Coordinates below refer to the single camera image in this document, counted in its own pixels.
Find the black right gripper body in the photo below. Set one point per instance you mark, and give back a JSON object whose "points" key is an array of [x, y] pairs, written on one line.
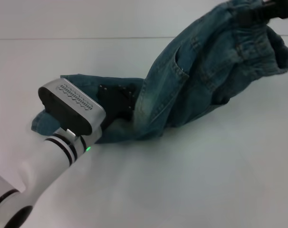
{"points": [[284, 8]]}

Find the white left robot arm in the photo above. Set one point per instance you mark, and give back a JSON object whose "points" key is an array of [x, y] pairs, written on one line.
{"points": [[39, 171]]}

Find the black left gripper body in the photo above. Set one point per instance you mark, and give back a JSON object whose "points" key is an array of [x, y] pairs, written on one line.
{"points": [[118, 102]]}

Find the blue denim shorts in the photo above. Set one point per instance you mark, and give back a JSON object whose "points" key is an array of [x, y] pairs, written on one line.
{"points": [[194, 71]]}

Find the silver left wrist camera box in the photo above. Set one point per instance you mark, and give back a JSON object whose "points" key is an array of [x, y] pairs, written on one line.
{"points": [[72, 107]]}

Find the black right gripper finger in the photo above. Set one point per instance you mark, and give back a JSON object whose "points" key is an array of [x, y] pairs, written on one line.
{"points": [[252, 15]]}

